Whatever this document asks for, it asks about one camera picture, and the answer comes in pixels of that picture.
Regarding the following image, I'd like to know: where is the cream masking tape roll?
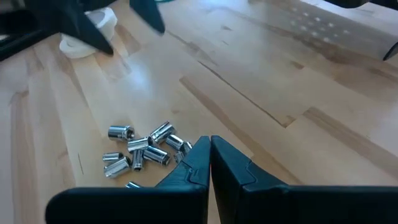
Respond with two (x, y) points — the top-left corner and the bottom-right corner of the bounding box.
(58, 6), (118, 60)

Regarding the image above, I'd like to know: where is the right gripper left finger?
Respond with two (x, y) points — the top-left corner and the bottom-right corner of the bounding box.
(45, 136), (211, 224)

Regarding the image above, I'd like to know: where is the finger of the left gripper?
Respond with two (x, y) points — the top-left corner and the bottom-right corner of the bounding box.
(27, 0), (114, 56)
(129, 0), (165, 34)

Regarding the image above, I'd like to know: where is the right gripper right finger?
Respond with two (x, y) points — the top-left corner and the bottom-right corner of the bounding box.
(211, 135), (398, 224)

